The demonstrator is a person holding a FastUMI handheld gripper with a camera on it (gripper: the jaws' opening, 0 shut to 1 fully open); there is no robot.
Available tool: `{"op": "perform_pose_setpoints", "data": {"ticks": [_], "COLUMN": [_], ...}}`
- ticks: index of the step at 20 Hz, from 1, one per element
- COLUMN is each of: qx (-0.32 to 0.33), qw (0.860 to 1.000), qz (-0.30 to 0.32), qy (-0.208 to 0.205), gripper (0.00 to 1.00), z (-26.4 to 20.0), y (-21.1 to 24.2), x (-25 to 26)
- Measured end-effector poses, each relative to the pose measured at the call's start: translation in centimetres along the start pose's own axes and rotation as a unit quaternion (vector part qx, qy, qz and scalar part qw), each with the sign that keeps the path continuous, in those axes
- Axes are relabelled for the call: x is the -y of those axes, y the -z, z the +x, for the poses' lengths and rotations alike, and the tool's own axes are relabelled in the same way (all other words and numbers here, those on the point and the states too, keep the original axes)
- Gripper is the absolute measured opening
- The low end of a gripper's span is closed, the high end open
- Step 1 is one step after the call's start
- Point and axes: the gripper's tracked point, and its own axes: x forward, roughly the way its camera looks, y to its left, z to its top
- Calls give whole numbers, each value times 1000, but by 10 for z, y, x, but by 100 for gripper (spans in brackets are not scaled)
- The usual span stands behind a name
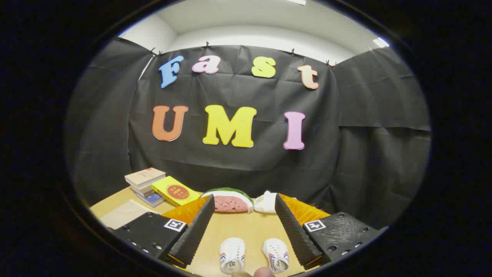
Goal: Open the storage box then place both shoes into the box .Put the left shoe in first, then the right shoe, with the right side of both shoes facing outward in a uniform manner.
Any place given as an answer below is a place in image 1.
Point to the white shoe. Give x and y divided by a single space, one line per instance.
231 252
276 254

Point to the beige book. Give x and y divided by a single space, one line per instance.
145 176

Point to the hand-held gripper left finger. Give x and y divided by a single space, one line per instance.
194 234

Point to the blue book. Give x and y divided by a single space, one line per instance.
153 199

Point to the white plush toy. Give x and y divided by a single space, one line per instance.
267 203

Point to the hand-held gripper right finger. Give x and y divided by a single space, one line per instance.
296 234

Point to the beige fabric storage box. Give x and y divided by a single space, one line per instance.
125 215

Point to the yellow book with red circle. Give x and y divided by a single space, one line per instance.
177 190

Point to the watermelon slice plush toy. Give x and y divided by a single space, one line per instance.
230 204

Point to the ceiling light panel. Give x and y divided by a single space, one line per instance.
381 42

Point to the grey white book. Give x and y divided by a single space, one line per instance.
140 190

